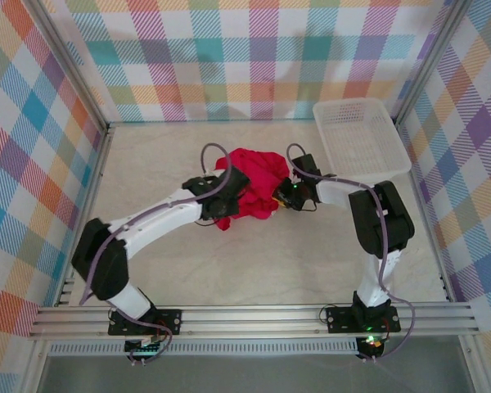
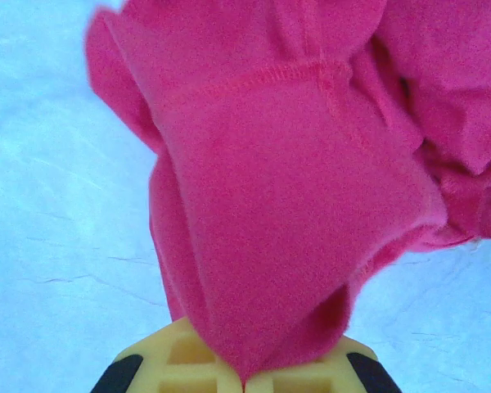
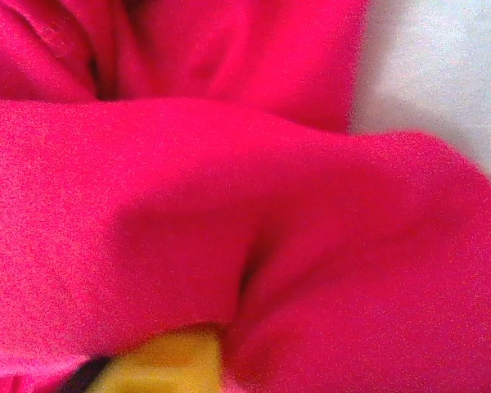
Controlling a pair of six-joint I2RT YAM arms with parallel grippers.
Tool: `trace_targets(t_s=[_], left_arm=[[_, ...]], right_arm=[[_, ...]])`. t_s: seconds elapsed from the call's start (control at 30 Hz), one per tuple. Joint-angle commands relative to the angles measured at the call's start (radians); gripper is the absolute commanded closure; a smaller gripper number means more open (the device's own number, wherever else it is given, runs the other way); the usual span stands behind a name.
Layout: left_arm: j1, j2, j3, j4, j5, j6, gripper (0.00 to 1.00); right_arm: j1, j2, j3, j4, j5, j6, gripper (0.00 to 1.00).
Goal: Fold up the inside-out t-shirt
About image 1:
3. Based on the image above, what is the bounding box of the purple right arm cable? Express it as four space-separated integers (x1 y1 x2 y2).
285 142 417 364

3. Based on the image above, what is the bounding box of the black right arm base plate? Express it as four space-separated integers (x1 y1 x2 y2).
325 305 402 333

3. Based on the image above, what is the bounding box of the aluminium table side rail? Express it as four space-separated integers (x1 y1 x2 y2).
53 122 116 308
392 122 455 306

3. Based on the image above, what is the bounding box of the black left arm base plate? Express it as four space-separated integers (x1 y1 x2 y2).
107 309 183 337

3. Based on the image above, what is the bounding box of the grey slotted cable duct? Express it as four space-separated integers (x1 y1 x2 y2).
48 337 359 356

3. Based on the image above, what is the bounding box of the white perforated plastic basket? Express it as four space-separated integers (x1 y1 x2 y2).
313 97 413 183

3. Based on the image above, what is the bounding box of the aluminium frame post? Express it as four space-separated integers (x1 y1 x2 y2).
31 0 111 134
392 0 474 126

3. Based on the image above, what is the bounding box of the red t-shirt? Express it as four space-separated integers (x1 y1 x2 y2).
213 147 292 233

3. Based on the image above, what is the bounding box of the thin aluminium table rail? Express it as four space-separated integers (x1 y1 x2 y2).
108 118 396 124

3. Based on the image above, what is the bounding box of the aluminium frame leg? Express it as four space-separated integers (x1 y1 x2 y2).
457 336 489 393
22 338 52 393

